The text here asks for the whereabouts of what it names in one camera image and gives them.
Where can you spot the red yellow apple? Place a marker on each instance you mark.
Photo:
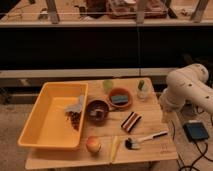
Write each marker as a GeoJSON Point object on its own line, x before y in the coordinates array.
{"type": "Point", "coordinates": [93, 144]}

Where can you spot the green vegetable in glass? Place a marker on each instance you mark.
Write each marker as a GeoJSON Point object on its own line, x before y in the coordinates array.
{"type": "Point", "coordinates": [141, 84]}

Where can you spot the clear glass cup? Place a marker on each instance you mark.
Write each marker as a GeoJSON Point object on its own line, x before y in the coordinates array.
{"type": "Point", "coordinates": [142, 92]}

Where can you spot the black foot pedal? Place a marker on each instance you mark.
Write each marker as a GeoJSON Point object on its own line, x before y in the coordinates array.
{"type": "Point", "coordinates": [195, 131]}

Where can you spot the bunch of dark grapes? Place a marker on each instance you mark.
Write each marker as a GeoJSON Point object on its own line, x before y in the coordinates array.
{"type": "Point", "coordinates": [74, 117]}

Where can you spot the yellow banana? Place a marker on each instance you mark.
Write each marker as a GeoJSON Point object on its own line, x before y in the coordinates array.
{"type": "Point", "coordinates": [114, 148]}

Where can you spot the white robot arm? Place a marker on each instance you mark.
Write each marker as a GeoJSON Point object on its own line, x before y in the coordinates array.
{"type": "Point", "coordinates": [186, 84]}

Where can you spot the blue sponge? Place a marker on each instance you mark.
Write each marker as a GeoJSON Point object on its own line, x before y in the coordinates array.
{"type": "Point", "coordinates": [119, 99]}

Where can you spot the green plastic cup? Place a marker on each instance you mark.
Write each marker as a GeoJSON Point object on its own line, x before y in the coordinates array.
{"type": "Point", "coordinates": [107, 85]}

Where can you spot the yellow plastic bin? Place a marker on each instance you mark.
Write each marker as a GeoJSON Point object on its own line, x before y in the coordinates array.
{"type": "Point", "coordinates": [47, 125]}

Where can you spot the terracotta bowl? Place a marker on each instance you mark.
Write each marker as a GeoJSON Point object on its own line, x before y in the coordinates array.
{"type": "Point", "coordinates": [120, 91]}

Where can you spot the dark brown bowl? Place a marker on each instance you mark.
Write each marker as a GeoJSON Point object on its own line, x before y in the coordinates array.
{"type": "Point", "coordinates": [97, 111]}

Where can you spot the striped brown white block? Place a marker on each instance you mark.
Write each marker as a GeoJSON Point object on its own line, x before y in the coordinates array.
{"type": "Point", "coordinates": [130, 122]}

